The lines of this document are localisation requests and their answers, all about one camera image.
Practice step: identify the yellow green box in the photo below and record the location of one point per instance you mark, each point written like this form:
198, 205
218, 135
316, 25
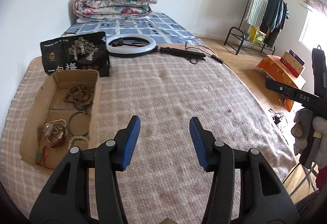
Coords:
256, 36

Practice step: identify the white gloved right hand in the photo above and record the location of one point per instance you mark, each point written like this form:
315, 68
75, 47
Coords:
319, 125

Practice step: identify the folded floral quilt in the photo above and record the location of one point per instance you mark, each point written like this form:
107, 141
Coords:
97, 10

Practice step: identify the black clothes rack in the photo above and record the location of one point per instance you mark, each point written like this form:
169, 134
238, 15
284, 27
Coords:
237, 38

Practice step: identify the striped hanging towel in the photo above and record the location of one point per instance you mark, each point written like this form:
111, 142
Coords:
255, 12

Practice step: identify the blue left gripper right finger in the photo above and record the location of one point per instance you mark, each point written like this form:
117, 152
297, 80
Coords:
203, 141

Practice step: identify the open cardboard box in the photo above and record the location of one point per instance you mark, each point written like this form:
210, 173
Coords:
63, 115

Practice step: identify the white ring light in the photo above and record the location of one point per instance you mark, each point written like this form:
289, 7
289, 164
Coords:
130, 45

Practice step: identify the black printed snack bag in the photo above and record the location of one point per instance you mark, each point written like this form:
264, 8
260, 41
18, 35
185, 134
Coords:
87, 51

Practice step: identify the blue checked bed sheet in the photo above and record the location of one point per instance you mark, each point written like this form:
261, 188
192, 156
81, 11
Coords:
158, 26

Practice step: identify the red cord jade pendant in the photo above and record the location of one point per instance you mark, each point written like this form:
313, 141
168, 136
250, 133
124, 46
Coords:
41, 157

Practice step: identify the power strip with cables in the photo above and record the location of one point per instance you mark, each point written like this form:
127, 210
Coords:
279, 120

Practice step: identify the dark hanging clothes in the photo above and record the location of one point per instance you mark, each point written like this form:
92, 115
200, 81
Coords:
274, 20

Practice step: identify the black folded tripod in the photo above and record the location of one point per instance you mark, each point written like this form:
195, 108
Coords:
192, 57

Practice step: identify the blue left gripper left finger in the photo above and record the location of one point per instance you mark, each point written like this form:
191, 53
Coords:
126, 140

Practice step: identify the red tan book box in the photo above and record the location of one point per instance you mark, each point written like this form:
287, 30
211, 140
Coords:
293, 62

